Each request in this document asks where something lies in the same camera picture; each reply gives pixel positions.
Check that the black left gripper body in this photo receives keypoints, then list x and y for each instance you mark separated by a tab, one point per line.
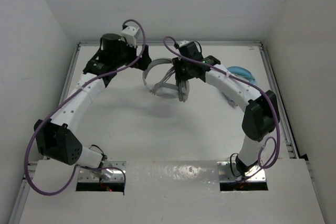
126	52

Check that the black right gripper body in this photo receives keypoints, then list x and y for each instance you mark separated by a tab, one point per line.
182	69

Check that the white grey headphones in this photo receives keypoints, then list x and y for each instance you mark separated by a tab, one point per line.
164	89

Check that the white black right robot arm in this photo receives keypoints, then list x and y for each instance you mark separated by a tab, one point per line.
261	115

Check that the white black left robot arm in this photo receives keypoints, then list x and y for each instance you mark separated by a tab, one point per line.
56	137

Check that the light blue headphones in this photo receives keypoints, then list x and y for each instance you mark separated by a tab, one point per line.
243	73

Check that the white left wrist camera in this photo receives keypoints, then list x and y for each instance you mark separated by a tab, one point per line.
130	34

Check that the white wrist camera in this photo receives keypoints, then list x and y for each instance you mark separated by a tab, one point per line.
182	43
130	34

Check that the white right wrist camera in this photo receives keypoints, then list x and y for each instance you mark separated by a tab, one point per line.
182	43

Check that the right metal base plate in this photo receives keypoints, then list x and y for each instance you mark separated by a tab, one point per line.
228	173

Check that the metal base plate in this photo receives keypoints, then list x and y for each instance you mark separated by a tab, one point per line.
228	173
112	172

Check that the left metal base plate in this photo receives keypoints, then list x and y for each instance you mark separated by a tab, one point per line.
112	172

